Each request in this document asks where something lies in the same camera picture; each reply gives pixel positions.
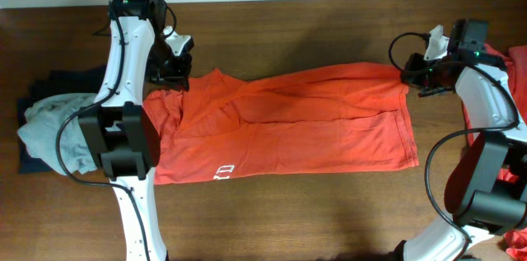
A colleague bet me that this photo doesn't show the orange FRAM t-shirt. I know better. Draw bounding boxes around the orange FRAM t-shirt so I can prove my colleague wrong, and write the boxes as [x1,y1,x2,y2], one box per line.
[143,63,418,184]

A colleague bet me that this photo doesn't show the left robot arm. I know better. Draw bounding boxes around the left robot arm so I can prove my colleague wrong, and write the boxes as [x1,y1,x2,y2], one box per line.
[78,0,194,261]

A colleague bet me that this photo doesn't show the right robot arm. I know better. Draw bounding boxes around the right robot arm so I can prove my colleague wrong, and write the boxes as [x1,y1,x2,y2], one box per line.
[389,19,526,260]

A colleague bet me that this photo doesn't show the navy blue folded garment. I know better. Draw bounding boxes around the navy blue folded garment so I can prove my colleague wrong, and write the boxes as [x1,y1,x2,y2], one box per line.
[16,66,105,174]

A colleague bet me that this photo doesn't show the heathered red printed t-shirt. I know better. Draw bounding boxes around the heathered red printed t-shirt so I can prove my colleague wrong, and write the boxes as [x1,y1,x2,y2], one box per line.
[485,44,526,261]

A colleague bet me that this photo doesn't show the light grey crumpled garment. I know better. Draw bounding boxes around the light grey crumpled garment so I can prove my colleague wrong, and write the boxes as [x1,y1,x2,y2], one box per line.
[17,93,96,175]

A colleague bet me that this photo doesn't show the left black cable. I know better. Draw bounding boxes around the left black cable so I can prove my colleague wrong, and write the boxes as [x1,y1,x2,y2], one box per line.
[54,0,178,261]

